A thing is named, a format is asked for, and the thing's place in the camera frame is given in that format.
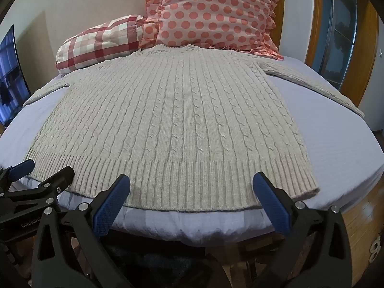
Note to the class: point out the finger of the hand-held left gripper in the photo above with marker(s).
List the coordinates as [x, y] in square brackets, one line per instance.
[21, 168]
[51, 186]

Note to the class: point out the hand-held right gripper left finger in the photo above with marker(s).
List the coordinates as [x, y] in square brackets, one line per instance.
[105, 213]

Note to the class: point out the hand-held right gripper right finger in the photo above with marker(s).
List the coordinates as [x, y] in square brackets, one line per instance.
[274, 208]

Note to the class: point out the bed with lavender sheet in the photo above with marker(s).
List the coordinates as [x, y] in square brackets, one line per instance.
[330, 144]

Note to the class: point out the flat television screen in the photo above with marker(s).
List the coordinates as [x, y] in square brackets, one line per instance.
[10, 78]

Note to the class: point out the white slipper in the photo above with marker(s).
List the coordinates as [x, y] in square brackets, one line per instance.
[375, 247]

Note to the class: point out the red plaid pillow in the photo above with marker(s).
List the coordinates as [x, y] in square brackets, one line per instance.
[99, 45]

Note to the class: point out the wooden framed glass door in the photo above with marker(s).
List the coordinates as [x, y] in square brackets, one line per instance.
[339, 36]

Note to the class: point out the pink polka dot pillow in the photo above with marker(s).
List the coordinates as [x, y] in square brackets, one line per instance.
[216, 12]

